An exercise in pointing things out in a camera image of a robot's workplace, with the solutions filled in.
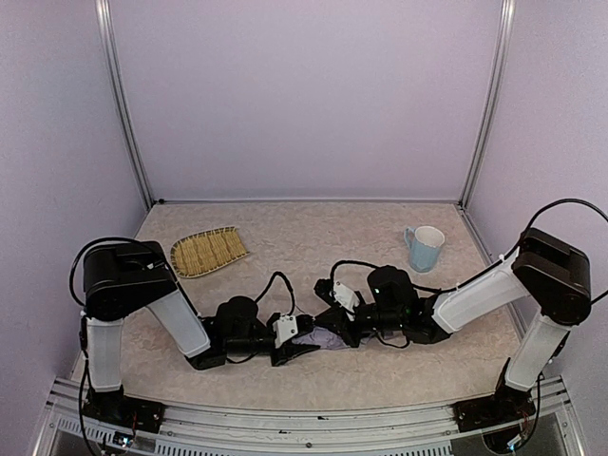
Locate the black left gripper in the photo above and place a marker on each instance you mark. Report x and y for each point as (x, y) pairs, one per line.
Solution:
(277, 352)

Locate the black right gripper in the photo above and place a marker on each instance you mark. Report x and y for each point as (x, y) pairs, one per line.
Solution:
(351, 330)

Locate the lilac folding umbrella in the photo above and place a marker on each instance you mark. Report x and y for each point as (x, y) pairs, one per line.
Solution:
(323, 338)

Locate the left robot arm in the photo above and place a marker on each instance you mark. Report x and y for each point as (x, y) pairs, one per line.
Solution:
(122, 276)

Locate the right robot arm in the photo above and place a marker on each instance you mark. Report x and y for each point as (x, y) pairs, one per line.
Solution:
(541, 268)

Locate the light blue mug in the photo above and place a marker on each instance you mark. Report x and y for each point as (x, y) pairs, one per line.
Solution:
(425, 244)

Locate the woven bamboo tray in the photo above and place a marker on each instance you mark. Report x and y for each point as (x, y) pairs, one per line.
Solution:
(206, 252)

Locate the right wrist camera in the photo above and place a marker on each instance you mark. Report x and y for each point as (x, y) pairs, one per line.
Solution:
(336, 294)

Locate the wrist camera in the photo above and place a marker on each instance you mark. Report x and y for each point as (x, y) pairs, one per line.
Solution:
(287, 326)
(336, 294)

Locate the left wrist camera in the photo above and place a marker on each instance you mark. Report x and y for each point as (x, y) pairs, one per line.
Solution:
(287, 326)

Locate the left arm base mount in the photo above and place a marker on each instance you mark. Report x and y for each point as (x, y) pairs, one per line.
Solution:
(115, 408)

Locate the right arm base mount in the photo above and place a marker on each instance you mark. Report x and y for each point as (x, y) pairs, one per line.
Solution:
(503, 406)

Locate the aluminium front rail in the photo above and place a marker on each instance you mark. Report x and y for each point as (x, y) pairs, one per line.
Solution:
(429, 429)

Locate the right aluminium corner post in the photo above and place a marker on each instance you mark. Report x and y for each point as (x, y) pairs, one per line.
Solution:
(508, 8)

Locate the aluminium corner post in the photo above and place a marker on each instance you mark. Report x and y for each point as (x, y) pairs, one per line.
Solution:
(508, 8)
(111, 57)

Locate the left aluminium corner post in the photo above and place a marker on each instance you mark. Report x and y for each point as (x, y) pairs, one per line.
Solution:
(111, 57)

